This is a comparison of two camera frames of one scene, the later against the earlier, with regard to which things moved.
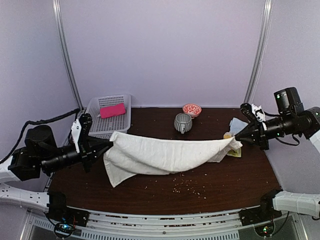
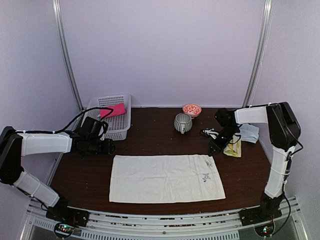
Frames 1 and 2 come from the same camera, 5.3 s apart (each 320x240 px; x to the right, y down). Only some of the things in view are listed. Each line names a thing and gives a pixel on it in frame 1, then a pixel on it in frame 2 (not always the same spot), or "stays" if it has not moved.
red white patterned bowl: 193,109 stays
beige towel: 129,156 → 135,178
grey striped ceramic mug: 183,122 stays
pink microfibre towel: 119,109 stays
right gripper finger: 249,138 → 213,149
